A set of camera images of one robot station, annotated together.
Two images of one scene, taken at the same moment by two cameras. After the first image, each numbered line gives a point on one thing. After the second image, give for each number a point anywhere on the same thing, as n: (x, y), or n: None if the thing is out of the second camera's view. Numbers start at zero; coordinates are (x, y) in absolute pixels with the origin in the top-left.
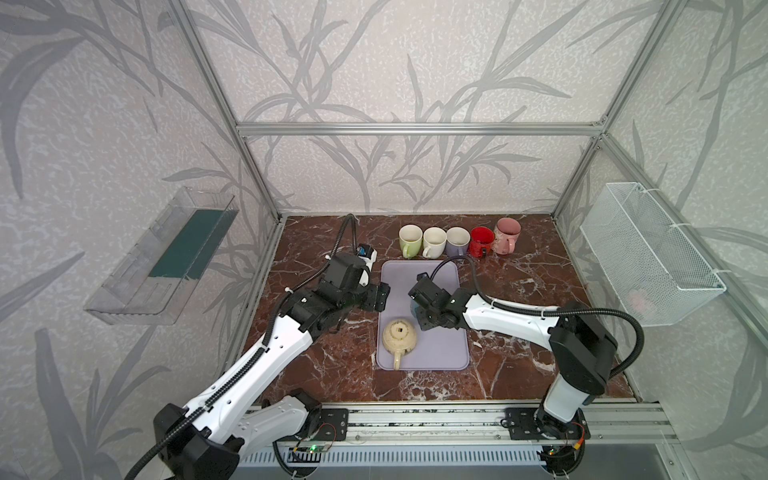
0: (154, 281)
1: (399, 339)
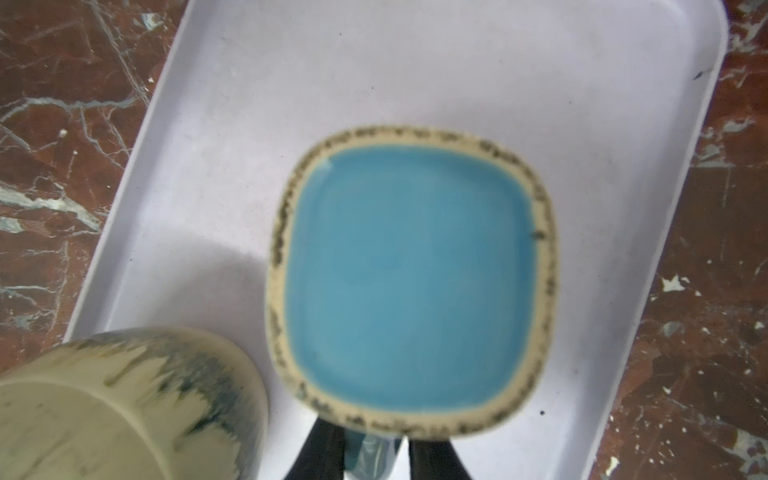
0: None
1: (132, 404)
